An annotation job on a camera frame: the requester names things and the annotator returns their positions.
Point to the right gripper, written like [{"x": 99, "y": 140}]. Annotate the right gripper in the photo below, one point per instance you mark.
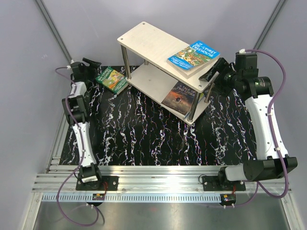
[{"x": 220, "y": 64}]

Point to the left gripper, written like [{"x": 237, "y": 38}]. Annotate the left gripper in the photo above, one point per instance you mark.
[{"x": 92, "y": 69}]

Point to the blue 26-storey treehouse book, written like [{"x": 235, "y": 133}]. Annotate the blue 26-storey treehouse book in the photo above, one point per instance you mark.
[{"x": 193, "y": 58}]

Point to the dark tale of two cities book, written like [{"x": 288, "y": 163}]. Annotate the dark tale of two cities book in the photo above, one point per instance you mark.
[{"x": 180, "y": 98}]

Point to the two-tier wooden shelf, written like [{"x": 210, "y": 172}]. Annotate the two-tier wooden shelf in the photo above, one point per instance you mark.
[{"x": 155, "y": 77}]

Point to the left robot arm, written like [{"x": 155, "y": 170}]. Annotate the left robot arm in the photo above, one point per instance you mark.
[{"x": 76, "y": 112}]

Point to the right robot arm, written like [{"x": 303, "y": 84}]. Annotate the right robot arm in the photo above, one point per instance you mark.
[{"x": 272, "y": 160}]

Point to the green treehouse book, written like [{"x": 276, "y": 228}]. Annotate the green treehouse book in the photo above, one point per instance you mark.
[{"x": 112, "y": 80}]

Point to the black marble mat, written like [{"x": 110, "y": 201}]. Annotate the black marble mat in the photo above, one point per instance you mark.
[{"x": 132, "y": 129}]

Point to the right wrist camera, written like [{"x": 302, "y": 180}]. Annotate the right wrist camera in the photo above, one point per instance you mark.
[{"x": 242, "y": 51}]

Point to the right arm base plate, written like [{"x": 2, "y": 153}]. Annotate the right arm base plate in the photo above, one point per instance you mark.
[{"x": 213, "y": 183}]

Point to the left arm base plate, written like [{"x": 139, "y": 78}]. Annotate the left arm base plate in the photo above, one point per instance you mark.
[{"x": 110, "y": 183}]

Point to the aluminium rail frame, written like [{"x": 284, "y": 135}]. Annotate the aluminium rail frame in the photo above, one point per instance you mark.
[{"x": 132, "y": 179}]

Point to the slotted cable duct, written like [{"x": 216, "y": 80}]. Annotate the slotted cable duct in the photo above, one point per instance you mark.
[{"x": 133, "y": 198}]

